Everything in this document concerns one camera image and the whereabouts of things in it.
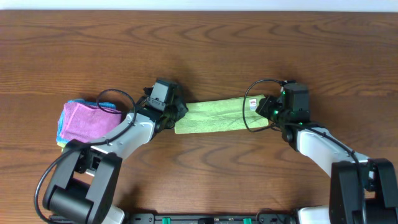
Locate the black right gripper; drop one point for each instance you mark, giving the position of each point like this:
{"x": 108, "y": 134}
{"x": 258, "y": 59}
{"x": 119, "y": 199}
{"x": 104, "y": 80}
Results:
{"x": 265, "y": 104}

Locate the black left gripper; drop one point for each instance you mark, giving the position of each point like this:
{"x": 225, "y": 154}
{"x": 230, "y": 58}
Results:
{"x": 178, "y": 110}

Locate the green microfiber cloth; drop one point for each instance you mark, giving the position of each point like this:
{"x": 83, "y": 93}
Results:
{"x": 221, "y": 115}

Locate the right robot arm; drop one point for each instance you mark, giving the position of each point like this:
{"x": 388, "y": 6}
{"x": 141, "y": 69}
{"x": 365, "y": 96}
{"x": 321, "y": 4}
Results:
{"x": 362, "y": 190}

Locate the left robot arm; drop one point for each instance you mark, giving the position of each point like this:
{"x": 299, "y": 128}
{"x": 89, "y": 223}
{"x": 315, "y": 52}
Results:
{"x": 85, "y": 176}

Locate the light green folded cloth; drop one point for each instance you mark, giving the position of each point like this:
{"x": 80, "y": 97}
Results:
{"x": 62, "y": 145}

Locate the blue folded cloth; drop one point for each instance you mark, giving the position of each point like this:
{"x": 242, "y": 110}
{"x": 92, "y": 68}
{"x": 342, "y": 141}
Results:
{"x": 62, "y": 124}

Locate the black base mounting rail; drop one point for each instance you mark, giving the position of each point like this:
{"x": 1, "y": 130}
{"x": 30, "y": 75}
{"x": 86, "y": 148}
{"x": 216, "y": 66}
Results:
{"x": 261, "y": 218}

